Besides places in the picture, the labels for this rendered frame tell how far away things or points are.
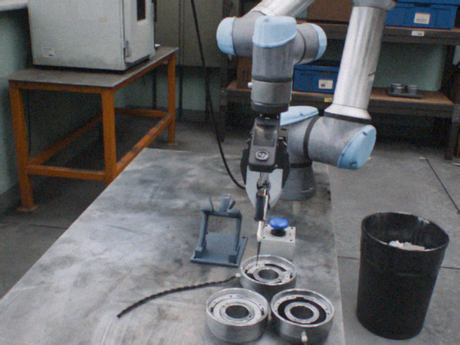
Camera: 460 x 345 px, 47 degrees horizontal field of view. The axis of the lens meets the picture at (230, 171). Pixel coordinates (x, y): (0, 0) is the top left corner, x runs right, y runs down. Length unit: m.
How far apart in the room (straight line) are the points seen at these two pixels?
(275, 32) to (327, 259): 0.48
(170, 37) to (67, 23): 1.73
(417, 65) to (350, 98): 3.65
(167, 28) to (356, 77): 3.53
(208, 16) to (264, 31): 3.70
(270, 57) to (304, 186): 0.55
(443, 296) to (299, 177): 1.43
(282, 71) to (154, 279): 0.46
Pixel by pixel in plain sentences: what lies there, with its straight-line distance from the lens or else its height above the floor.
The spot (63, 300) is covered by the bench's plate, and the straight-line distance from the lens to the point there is 1.01.
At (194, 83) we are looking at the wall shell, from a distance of 4.99.
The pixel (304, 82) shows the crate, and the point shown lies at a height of 0.53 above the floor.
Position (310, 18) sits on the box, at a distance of 4.27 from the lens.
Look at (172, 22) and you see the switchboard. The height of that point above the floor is 0.92.
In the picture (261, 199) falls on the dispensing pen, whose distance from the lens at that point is 1.03.
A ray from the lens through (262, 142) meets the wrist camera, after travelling 0.95.
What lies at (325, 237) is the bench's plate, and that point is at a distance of 1.23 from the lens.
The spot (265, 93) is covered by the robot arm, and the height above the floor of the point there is 1.15.
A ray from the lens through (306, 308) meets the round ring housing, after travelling 0.94.
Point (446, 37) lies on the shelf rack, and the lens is 4.35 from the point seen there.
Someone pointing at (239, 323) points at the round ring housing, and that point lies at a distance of 0.89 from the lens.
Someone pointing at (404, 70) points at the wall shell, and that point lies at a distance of 4.94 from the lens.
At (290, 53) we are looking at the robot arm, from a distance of 0.96.
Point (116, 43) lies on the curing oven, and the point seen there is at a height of 0.96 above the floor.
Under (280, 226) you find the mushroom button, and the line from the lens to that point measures 1.10.
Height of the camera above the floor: 1.36
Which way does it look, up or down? 21 degrees down
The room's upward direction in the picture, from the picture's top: 2 degrees clockwise
